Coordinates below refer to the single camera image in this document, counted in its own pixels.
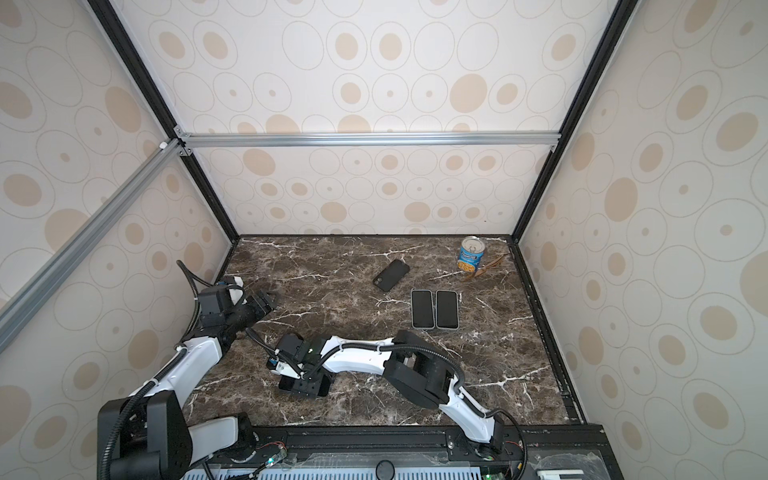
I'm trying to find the black smartphone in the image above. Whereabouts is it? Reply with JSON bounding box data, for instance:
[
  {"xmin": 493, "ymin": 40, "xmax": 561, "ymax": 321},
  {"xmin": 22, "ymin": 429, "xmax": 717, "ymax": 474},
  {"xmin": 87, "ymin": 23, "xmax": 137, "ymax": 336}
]
[{"xmin": 289, "ymin": 374, "xmax": 333, "ymax": 399}]

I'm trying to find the light blue phone case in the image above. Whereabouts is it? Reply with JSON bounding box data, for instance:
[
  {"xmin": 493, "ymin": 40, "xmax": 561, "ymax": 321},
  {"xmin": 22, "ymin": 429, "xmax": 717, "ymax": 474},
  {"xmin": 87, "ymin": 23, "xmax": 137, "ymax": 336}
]
[{"xmin": 411, "ymin": 290, "xmax": 435, "ymax": 330}]

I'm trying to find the light blue cased phone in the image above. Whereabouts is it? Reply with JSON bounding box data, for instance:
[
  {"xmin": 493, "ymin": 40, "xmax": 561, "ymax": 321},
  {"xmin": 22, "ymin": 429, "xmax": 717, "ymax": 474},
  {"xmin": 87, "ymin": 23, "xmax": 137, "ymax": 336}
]
[{"xmin": 436, "ymin": 291, "xmax": 460, "ymax": 330}]

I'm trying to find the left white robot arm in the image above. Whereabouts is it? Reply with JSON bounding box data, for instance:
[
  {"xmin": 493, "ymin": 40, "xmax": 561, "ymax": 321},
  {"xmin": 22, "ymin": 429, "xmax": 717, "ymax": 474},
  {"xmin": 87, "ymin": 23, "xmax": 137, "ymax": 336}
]
[{"xmin": 97, "ymin": 282, "xmax": 275, "ymax": 479}]

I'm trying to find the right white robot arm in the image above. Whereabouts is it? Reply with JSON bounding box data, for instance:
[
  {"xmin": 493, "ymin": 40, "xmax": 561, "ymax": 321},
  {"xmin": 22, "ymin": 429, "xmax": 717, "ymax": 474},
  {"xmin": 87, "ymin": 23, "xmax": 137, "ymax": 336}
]
[{"xmin": 266, "ymin": 330, "xmax": 504, "ymax": 455}]

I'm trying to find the open tin can blue label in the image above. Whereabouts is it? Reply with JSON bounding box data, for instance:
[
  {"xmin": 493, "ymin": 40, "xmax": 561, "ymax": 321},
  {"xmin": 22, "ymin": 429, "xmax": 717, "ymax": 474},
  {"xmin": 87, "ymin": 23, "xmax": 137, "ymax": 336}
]
[{"xmin": 457, "ymin": 236, "xmax": 486, "ymax": 273}]

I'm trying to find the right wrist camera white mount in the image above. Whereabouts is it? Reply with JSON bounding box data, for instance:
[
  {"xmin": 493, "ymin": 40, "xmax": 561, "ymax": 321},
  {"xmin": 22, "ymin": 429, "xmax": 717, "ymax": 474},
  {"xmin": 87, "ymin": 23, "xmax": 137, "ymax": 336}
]
[{"xmin": 267, "ymin": 358, "xmax": 301, "ymax": 379}]

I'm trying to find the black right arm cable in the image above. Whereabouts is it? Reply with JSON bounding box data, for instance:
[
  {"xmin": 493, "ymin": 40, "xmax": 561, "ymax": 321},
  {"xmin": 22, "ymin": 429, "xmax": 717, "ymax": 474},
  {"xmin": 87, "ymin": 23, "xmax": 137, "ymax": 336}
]
[{"xmin": 244, "ymin": 326, "xmax": 529, "ymax": 480}]

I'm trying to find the silver aluminium rail left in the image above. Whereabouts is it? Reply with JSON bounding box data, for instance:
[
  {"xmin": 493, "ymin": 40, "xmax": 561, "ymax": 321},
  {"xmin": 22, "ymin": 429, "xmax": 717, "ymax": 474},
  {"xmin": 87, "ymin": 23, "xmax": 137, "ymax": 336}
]
[{"xmin": 1, "ymin": 139, "xmax": 181, "ymax": 350}]

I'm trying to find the silver aluminium rail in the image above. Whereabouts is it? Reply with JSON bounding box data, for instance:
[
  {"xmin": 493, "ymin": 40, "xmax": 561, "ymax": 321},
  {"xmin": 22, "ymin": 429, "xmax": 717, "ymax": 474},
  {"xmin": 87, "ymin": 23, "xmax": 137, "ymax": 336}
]
[
  {"xmin": 1, "ymin": 139, "xmax": 181, "ymax": 350},
  {"xmin": 180, "ymin": 130, "xmax": 561, "ymax": 148}
]

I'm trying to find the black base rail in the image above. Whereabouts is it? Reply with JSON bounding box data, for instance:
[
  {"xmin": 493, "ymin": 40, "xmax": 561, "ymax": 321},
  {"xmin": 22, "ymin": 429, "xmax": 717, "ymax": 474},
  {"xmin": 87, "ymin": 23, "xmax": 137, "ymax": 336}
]
[{"xmin": 186, "ymin": 425, "xmax": 623, "ymax": 479}]

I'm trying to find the black vertical frame post left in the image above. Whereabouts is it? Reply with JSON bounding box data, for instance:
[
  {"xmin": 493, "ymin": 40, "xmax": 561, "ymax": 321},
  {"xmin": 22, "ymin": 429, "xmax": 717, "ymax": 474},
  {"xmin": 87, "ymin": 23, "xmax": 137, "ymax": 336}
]
[{"xmin": 87, "ymin": 0, "xmax": 240, "ymax": 245}]

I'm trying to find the black vertical frame post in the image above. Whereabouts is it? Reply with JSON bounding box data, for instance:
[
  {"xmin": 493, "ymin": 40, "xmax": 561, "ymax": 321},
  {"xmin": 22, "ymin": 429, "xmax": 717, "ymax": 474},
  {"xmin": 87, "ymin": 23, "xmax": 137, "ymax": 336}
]
[
  {"xmin": 87, "ymin": 0, "xmax": 240, "ymax": 245},
  {"xmin": 511, "ymin": 0, "xmax": 639, "ymax": 245}
]

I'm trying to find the silver aluminium rail back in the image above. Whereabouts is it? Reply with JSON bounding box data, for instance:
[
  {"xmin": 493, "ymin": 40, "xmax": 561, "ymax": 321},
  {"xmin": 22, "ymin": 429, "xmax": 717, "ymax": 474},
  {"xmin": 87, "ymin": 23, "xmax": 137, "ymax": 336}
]
[{"xmin": 180, "ymin": 130, "xmax": 561, "ymax": 148}]

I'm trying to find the black vertical frame post right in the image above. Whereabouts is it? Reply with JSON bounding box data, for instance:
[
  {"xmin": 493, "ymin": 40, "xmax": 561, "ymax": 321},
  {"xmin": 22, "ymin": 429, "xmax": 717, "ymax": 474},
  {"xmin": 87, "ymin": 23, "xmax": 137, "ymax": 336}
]
[{"xmin": 511, "ymin": 0, "xmax": 639, "ymax": 245}]

